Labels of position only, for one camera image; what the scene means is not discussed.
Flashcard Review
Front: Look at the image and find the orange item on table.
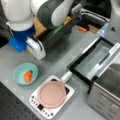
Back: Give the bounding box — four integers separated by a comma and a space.
79, 27, 87, 32

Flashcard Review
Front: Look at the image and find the yellow item in drawer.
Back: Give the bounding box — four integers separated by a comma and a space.
64, 16, 72, 25

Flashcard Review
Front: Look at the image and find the white and blue gripper body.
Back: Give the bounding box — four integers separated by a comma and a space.
9, 28, 46, 60

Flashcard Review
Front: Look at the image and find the orange carrot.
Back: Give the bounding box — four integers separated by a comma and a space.
24, 70, 33, 82

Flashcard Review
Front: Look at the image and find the green item in drawer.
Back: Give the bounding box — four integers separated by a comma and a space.
52, 25, 63, 35

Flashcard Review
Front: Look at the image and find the silver toaster oven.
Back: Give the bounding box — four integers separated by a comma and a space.
87, 43, 120, 120

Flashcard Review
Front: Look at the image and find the pink pan with lid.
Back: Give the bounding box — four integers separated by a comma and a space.
37, 71, 72, 109

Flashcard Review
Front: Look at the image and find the teal bowl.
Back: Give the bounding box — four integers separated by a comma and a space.
13, 63, 38, 85

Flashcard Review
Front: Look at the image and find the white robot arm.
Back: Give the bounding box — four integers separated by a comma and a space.
0, 0, 77, 60

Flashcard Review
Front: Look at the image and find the oven glass door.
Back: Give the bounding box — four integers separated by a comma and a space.
66, 36, 116, 88

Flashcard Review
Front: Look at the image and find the wooden drawer cabinet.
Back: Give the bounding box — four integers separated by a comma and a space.
33, 18, 47, 37

